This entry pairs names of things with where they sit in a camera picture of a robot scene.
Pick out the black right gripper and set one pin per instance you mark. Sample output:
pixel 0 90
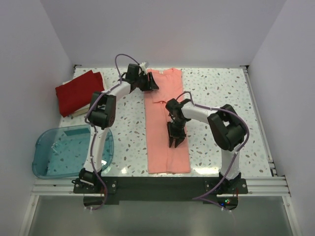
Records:
pixel 179 137

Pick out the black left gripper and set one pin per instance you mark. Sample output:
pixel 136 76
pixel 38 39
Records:
pixel 151 83

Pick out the salmon pink t-shirt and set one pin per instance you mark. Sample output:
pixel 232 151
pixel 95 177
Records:
pixel 161 157

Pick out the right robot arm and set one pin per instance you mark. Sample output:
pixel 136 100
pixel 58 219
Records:
pixel 229 131

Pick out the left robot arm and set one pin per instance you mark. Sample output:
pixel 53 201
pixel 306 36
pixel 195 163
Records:
pixel 101 116

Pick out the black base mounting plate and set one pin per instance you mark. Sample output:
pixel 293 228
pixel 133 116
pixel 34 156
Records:
pixel 152 189

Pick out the folded red t-shirt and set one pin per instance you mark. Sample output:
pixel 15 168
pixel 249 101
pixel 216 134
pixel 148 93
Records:
pixel 78 94

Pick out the blue transparent plastic bin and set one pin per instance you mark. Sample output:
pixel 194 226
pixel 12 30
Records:
pixel 61 152

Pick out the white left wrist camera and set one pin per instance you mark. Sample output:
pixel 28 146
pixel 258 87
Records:
pixel 144 65

